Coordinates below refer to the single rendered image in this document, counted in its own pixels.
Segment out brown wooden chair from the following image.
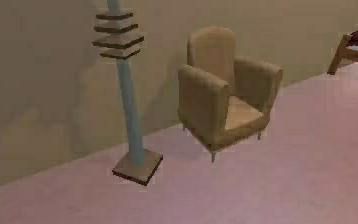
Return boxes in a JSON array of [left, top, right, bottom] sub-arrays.
[[326, 27, 358, 76]]

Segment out tan upholstered armchair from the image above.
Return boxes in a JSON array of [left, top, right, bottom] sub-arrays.
[[177, 25, 284, 164]]

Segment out blue pole floor lamp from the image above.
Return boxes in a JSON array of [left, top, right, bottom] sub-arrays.
[[91, 0, 164, 187]]

